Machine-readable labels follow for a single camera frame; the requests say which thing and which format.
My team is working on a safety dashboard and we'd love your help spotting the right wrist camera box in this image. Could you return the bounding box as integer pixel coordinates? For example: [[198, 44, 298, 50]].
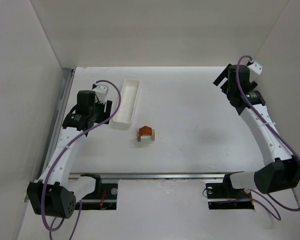
[[246, 60, 263, 82]]

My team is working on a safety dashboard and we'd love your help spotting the long light wood block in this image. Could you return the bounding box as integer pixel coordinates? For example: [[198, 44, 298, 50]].
[[136, 129, 155, 137]]

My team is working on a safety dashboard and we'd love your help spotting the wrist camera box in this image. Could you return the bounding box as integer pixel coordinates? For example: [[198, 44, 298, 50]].
[[92, 84, 109, 104], [246, 60, 263, 82]]

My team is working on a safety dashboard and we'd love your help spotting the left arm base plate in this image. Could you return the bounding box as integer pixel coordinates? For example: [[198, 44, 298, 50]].
[[70, 181, 119, 211]]

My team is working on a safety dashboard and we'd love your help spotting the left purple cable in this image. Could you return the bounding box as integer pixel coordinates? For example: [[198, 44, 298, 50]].
[[41, 79, 123, 240]]

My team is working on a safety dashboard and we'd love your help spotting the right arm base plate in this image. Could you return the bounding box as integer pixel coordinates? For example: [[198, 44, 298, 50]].
[[202, 182, 255, 210]]

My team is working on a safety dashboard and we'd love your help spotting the front aluminium rail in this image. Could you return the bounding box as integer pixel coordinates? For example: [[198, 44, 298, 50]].
[[41, 171, 246, 180]]

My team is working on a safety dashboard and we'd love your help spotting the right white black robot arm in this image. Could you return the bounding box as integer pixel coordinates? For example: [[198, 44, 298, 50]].
[[213, 62, 300, 194]]

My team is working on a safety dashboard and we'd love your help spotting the white plastic tray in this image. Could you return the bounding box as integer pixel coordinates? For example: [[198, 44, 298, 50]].
[[112, 78, 141, 131]]

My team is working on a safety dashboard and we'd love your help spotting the orange roof wood block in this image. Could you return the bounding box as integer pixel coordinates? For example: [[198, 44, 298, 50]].
[[139, 126, 152, 132]]

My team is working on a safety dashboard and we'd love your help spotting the left aluminium rail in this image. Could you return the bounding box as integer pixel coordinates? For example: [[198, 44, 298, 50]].
[[37, 68, 76, 177]]

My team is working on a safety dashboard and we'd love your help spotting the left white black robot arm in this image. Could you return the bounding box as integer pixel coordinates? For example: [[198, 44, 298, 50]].
[[26, 84, 112, 219]]

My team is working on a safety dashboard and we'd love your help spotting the orange arch wood block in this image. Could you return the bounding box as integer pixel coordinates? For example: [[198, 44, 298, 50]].
[[138, 131, 153, 137]]

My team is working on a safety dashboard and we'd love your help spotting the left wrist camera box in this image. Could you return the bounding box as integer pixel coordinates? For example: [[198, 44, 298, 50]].
[[92, 84, 109, 104]]

